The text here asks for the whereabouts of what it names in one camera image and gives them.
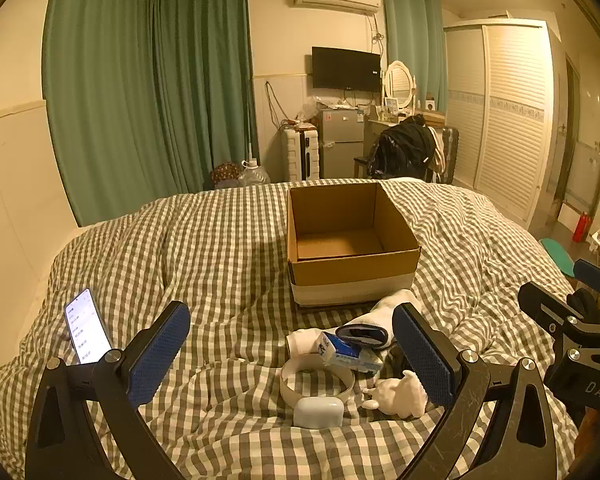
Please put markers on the small grey fridge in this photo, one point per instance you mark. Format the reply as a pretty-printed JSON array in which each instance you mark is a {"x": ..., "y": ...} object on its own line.
[{"x": 340, "y": 145}]

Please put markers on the red fire extinguisher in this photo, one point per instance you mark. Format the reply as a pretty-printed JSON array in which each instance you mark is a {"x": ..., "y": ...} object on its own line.
[{"x": 581, "y": 227}]

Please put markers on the narrow green curtain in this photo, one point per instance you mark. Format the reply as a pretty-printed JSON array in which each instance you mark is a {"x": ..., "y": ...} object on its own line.
[{"x": 415, "y": 45}]

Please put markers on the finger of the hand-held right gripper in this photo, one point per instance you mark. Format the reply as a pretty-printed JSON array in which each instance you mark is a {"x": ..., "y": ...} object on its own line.
[
  {"x": 597, "y": 272},
  {"x": 542, "y": 300}
]

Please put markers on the white earbud case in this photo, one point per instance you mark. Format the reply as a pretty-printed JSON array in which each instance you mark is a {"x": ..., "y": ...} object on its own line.
[{"x": 319, "y": 412}]

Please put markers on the white ribbed suitcase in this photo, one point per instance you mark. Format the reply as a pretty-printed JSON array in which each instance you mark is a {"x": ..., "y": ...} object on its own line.
[{"x": 300, "y": 155}]

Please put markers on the person's right hand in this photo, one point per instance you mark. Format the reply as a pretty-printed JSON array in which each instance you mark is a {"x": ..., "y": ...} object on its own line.
[{"x": 587, "y": 430}]

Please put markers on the black jacket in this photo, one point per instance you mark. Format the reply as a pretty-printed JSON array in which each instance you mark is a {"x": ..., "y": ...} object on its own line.
[{"x": 402, "y": 150}]

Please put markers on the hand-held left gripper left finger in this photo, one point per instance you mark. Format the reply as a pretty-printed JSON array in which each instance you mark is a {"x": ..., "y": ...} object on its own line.
[{"x": 160, "y": 355}]

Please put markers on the wooden dressing table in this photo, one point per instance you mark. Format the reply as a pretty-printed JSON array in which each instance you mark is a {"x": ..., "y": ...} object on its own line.
[{"x": 430, "y": 117}]

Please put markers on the clear water jug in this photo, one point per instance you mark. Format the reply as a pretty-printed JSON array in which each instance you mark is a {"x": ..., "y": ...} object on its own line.
[{"x": 252, "y": 175}]

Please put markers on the white sock navy toe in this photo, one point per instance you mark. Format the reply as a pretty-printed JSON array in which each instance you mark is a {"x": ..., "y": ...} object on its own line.
[{"x": 380, "y": 312}]

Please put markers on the white louvred wardrobe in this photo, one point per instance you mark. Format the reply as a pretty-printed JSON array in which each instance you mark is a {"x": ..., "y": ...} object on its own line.
[{"x": 510, "y": 120}]

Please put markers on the brown cardboard box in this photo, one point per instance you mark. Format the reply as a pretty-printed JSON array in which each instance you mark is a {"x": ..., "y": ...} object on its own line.
[{"x": 350, "y": 265}]

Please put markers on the white animal figurine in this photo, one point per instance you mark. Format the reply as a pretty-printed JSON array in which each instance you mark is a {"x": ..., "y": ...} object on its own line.
[{"x": 400, "y": 395}]

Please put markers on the green topped stool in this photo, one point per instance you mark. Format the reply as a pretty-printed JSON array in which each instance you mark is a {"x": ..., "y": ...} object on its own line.
[{"x": 560, "y": 257}]

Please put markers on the wide green curtain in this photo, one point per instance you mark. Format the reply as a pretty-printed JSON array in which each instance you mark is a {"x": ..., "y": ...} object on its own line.
[{"x": 100, "y": 85}]

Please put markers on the smartphone with lit screen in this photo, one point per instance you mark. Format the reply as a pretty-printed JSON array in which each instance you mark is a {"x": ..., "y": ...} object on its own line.
[{"x": 85, "y": 325}]

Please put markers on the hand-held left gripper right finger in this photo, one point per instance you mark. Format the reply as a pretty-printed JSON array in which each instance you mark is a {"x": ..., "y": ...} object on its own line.
[{"x": 425, "y": 355}]

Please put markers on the brown patterned bag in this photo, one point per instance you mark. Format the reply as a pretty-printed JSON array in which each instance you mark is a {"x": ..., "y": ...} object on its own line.
[{"x": 225, "y": 175}]

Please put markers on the white oval mirror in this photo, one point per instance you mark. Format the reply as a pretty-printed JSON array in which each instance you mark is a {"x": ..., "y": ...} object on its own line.
[{"x": 399, "y": 82}]

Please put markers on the blue white tissue packet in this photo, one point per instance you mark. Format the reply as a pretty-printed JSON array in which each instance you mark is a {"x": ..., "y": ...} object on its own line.
[{"x": 347, "y": 357}]

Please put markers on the black wall television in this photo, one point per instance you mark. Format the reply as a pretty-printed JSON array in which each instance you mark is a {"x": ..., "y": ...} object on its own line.
[{"x": 345, "y": 67}]

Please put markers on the beige tote bag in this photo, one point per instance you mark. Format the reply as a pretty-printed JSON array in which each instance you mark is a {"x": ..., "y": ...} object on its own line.
[{"x": 439, "y": 157}]

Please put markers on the wooden chair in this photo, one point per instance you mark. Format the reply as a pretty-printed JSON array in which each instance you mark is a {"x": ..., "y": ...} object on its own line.
[{"x": 360, "y": 162}]

